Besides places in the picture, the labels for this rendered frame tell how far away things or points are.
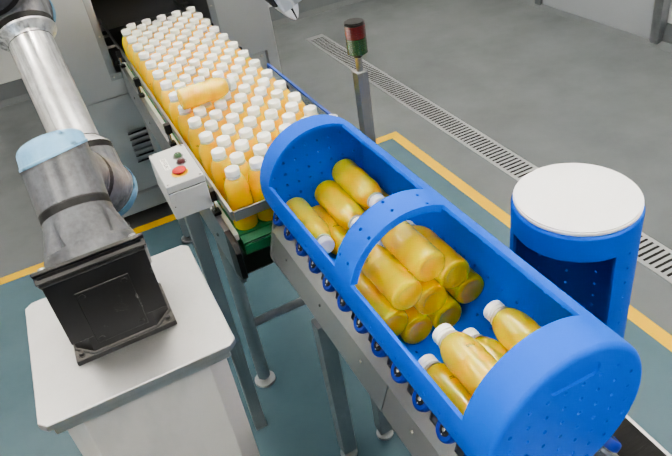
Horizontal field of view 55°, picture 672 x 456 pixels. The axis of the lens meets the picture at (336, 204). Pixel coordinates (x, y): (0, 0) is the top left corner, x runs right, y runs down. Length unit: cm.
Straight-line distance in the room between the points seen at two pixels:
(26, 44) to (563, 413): 113
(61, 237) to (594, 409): 84
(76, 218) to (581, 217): 100
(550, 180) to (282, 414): 135
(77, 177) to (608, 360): 84
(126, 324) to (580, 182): 103
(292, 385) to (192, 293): 136
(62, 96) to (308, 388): 155
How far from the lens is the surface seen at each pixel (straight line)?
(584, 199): 153
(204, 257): 188
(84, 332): 114
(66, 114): 131
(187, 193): 167
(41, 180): 112
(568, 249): 145
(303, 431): 239
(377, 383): 134
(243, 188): 169
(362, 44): 199
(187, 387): 115
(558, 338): 93
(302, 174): 157
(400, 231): 121
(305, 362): 259
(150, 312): 114
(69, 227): 108
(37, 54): 138
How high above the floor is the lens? 191
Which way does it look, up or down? 35 degrees down
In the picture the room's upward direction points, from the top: 10 degrees counter-clockwise
